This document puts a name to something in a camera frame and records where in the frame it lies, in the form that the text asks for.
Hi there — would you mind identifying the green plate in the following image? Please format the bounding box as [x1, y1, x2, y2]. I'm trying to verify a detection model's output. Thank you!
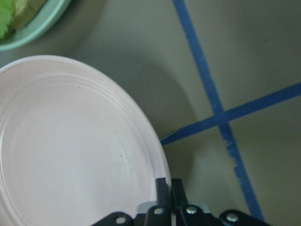
[0, 0, 70, 52]

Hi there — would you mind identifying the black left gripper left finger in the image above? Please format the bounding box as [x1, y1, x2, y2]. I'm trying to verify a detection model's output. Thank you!
[155, 178, 171, 207]

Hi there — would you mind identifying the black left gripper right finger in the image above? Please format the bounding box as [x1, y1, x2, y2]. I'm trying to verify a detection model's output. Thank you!
[171, 178, 188, 207]

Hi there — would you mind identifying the green lettuce leaf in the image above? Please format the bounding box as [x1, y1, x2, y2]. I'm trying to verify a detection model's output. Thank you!
[0, 0, 15, 40]

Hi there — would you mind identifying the bread slice on plate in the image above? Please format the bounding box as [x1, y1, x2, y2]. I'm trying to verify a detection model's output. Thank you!
[11, 0, 46, 30]

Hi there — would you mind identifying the pink plate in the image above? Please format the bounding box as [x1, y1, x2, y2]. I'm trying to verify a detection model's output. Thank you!
[0, 56, 171, 226]

